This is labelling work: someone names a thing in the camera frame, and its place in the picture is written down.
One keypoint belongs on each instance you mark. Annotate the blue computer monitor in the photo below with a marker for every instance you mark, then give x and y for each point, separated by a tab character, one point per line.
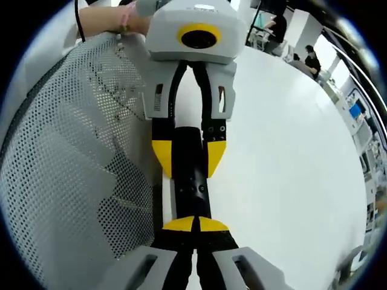
357	108

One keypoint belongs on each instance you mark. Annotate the person's left hand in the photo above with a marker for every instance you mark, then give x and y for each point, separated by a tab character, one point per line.
139	24

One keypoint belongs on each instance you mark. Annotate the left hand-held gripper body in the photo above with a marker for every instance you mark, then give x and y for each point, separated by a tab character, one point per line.
169	45

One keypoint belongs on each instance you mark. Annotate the white chair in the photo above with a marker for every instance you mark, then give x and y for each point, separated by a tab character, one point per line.
258	37

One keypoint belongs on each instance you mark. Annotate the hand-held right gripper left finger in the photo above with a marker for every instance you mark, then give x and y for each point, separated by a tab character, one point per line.
151	269

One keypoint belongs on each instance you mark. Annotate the black remote control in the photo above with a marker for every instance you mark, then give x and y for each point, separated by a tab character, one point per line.
189	169

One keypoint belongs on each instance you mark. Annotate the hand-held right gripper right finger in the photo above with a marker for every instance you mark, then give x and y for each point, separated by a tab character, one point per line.
260	272

